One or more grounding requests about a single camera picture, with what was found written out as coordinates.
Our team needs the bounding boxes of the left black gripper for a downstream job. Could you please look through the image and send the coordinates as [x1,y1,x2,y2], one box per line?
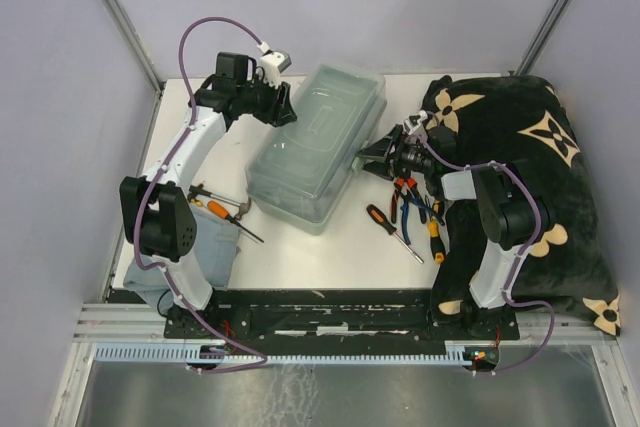
[240,74,299,131]

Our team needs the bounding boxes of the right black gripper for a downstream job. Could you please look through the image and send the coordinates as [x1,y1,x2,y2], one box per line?
[354,124,432,182]

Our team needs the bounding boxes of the green plastic tool box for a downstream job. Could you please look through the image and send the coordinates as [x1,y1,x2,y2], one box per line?
[245,64,387,235]

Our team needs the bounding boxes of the black handled claw hammer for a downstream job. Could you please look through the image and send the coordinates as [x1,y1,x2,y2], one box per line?
[188,184,252,221]

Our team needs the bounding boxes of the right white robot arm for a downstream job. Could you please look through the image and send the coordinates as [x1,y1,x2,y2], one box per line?
[357,124,554,338]

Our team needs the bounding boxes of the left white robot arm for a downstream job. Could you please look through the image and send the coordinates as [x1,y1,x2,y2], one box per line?
[119,49,297,337]

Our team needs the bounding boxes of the orange black pliers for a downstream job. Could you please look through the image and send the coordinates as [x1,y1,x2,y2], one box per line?
[390,174,422,224]

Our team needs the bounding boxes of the orange black nut driver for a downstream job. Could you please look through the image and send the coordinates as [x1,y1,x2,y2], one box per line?
[366,204,424,264]

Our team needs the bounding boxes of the small yellow black screwdriver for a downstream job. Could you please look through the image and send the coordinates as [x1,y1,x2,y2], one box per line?
[432,195,446,217]

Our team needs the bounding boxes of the folded blue denim cloth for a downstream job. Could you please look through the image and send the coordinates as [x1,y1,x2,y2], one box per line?
[123,207,240,307]

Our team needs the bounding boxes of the black floral blanket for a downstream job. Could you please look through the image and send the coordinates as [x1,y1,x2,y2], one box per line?
[422,75,621,337]

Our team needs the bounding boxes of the blue handled pliers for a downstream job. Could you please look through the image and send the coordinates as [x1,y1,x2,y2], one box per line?
[401,200,444,246]

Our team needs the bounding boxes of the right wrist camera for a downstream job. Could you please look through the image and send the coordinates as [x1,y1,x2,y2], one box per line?
[402,110,431,137]

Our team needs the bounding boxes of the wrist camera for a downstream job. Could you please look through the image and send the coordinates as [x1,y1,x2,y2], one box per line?
[257,42,291,87]
[402,110,431,137]

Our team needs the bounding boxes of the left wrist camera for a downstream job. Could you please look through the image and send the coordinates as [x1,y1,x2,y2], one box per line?
[257,42,291,87]

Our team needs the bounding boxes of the orange handled screwdriver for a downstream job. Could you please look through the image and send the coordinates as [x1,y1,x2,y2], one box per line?
[207,200,264,243]

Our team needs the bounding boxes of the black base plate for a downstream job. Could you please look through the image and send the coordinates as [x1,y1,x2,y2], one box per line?
[163,288,521,353]

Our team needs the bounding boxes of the right aluminium frame post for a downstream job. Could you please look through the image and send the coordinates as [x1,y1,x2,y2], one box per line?
[510,0,572,76]

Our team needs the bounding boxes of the aluminium frame post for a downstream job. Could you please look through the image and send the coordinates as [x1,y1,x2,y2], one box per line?
[510,0,572,76]
[101,0,164,92]

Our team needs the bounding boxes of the left aluminium frame post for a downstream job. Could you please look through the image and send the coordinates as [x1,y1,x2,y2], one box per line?
[101,0,164,92]

